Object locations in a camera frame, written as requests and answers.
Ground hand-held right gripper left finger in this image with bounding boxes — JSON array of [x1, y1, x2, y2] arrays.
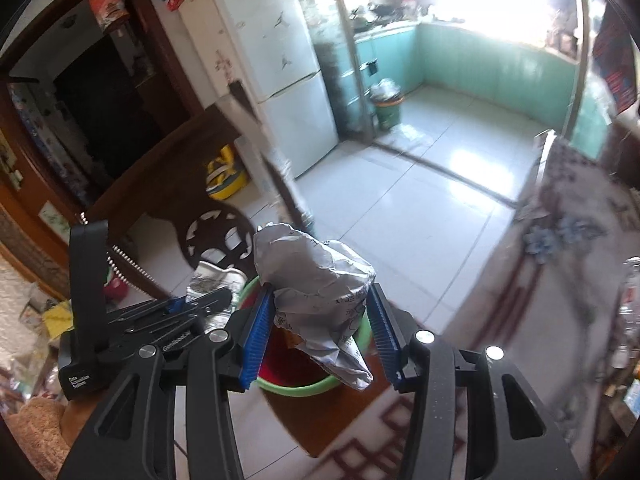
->
[[57, 284, 276, 480]]

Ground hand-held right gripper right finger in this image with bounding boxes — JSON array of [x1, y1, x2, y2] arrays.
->
[[365, 284, 586, 480]]

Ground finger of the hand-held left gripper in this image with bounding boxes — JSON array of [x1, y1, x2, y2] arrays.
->
[[124, 311, 237, 347], [107, 293, 232, 324]]

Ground red bin with green rim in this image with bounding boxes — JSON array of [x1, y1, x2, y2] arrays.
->
[[234, 275, 375, 402]]

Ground white printed wrapper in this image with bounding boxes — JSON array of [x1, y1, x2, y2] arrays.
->
[[186, 260, 247, 313]]

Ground grey paper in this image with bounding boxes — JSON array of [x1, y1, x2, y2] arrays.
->
[[252, 222, 377, 391]]

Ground green trash bin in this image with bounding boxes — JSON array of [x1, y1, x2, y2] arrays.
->
[[370, 79, 406, 132]]

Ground yellow cloth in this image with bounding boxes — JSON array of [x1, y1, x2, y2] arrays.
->
[[42, 302, 72, 332]]

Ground yellow bag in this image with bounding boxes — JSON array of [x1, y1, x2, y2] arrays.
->
[[206, 144, 249, 200]]

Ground carved wooden chair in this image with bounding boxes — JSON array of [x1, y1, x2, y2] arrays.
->
[[87, 82, 316, 302]]

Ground brown plush cushion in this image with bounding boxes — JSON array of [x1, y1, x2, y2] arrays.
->
[[9, 399, 77, 480]]

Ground table with floral tablecloth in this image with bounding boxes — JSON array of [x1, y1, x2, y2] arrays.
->
[[320, 130, 640, 480]]

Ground clear plastic bottle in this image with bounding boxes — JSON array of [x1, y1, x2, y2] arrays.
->
[[617, 257, 640, 372]]

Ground dark wooden cabinet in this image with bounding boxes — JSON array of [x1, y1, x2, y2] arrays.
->
[[0, 0, 207, 213]]

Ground white refrigerator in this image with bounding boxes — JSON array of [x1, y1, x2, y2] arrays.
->
[[179, 0, 341, 181]]

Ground red canister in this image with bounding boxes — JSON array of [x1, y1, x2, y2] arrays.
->
[[89, 0, 127, 31]]

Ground teal kitchen cabinets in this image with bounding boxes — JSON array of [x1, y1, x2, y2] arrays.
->
[[352, 22, 617, 162]]

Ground plaid cloth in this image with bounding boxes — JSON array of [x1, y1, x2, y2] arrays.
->
[[592, 2, 640, 112]]

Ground white wall switch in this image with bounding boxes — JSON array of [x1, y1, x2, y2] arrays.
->
[[0, 160, 24, 192]]

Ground printed wall poster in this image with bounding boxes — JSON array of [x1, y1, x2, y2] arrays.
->
[[9, 84, 87, 202]]

